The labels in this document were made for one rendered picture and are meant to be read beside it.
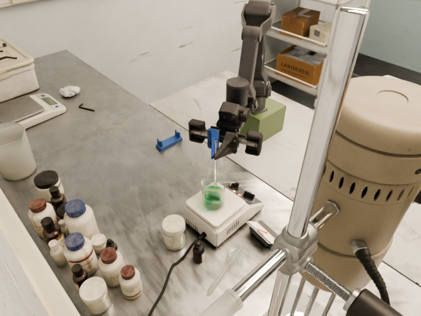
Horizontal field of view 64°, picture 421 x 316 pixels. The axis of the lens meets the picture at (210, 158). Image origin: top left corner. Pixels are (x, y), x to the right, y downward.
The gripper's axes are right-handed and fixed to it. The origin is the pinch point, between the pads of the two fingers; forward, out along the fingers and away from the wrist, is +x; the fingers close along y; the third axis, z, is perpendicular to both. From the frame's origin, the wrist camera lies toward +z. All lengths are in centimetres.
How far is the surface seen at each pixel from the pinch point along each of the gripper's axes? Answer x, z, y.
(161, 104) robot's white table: -51, -26, -43
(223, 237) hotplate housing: 7.6, -22.5, 4.4
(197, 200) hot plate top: 2.5, -17.0, -4.8
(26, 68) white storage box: -42, -15, -101
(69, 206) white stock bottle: 18.5, -12.9, -32.2
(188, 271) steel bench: 18.0, -25.7, -1.4
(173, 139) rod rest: -29.2, -25.1, -26.8
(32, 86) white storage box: -42, -24, -102
